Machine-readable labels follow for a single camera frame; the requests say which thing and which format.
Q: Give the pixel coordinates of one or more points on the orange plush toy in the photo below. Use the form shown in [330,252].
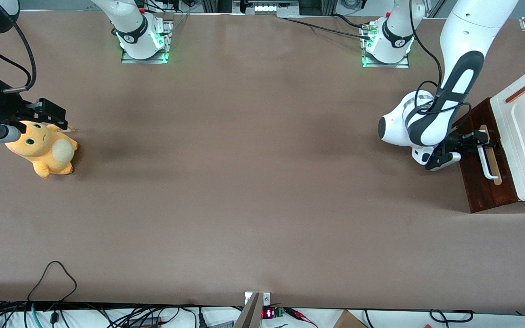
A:
[43,155]

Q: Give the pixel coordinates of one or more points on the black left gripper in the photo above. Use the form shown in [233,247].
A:
[459,141]

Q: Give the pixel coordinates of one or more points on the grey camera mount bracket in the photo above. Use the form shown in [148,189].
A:
[251,314]

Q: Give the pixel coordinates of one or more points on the black power adapter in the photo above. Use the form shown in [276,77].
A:
[146,322]

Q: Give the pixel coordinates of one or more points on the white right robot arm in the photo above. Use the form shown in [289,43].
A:
[130,27]

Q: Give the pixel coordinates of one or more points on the red digit display board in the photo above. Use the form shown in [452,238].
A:
[268,313]

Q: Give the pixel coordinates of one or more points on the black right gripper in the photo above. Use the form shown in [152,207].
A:
[8,109]

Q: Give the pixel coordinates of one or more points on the brown cardboard piece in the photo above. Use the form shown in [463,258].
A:
[347,321]

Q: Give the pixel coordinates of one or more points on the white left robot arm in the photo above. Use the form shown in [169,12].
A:
[467,27]

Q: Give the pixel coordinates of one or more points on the grey control device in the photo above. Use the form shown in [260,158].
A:
[265,8]

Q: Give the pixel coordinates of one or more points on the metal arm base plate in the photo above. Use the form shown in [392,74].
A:
[144,60]
[385,65]

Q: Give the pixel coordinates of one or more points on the dark brown wooden drawer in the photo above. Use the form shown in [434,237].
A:
[476,191]

